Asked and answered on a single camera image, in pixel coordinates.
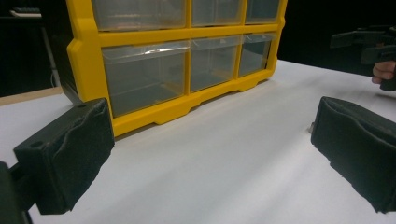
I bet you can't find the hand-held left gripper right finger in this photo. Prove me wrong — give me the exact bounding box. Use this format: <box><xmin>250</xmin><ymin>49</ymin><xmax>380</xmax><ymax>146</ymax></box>
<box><xmin>310</xmin><ymin>96</ymin><xmax>396</xmax><ymax>215</ymax></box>

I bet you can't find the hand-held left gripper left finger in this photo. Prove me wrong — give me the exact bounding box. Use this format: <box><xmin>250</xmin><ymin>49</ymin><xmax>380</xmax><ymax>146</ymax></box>
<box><xmin>12</xmin><ymin>97</ymin><xmax>116</xmax><ymax>216</ymax></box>

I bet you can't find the yellow black drawer organizer cabinet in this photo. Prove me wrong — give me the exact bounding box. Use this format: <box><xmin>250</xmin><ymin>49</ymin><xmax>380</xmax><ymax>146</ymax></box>
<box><xmin>59</xmin><ymin>0</ymin><xmax>289</xmax><ymax>138</ymax></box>

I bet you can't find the metal stand leg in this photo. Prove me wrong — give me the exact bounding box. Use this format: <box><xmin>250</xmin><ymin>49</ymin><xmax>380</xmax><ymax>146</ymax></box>
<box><xmin>40</xmin><ymin>26</ymin><xmax>62</xmax><ymax>89</ymax></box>

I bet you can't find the grid of clear drawers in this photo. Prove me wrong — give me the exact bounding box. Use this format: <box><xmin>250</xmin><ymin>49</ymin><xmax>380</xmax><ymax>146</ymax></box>
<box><xmin>92</xmin><ymin>0</ymin><xmax>281</xmax><ymax>119</ymax></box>

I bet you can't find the white flat device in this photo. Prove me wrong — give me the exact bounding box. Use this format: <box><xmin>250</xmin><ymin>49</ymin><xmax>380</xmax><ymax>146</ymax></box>
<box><xmin>8</xmin><ymin>7</ymin><xmax>43</xmax><ymax>19</ymax></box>

